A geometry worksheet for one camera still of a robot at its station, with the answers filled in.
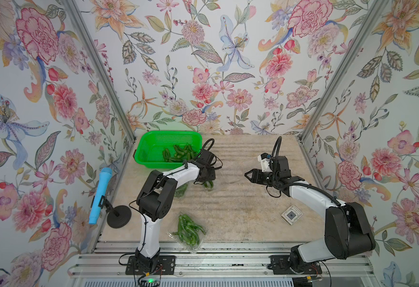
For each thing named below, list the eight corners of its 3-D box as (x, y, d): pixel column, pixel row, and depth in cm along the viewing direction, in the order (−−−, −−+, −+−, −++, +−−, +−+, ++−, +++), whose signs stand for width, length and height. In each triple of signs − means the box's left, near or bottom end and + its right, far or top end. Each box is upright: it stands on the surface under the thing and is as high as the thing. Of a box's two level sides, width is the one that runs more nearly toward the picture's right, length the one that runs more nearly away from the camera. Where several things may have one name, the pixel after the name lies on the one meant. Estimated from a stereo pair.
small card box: (291, 226, 87) (293, 224, 85) (280, 215, 90) (282, 213, 88) (302, 215, 90) (304, 213, 88) (291, 205, 93) (293, 203, 91)
